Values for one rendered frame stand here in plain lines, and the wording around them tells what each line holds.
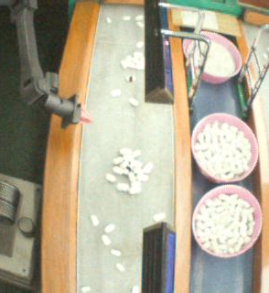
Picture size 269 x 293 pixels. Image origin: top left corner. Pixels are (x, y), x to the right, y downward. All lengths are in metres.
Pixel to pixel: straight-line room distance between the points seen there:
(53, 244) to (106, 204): 0.24
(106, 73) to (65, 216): 0.58
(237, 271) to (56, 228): 0.65
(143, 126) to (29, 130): 1.00
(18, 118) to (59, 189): 1.11
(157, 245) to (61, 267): 0.42
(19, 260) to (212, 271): 0.74
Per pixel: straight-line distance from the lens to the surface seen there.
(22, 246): 1.62
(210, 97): 1.70
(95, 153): 1.44
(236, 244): 1.42
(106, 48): 1.70
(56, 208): 1.34
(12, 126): 2.39
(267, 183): 1.50
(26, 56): 1.31
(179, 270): 1.31
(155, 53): 1.23
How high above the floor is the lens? 2.02
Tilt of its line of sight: 61 degrees down
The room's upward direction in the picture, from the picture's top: 11 degrees clockwise
